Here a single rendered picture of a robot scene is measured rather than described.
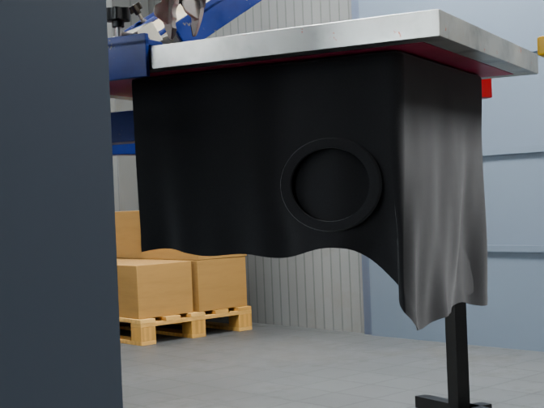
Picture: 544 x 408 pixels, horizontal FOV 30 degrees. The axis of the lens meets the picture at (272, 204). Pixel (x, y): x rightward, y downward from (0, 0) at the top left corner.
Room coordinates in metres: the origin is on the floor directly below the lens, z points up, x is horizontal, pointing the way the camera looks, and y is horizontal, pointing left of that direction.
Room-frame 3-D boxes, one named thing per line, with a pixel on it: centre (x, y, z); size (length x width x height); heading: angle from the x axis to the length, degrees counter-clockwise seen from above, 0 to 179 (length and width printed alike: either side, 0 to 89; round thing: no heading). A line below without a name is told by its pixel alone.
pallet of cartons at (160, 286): (5.96, 0.80, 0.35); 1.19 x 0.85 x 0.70; 46
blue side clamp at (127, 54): (1.71, 0.31, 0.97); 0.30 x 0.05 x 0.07; 62
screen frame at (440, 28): (1.84, -0.03, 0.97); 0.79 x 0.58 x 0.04; 62
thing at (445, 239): (1.71, -0.29, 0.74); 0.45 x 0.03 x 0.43; 152
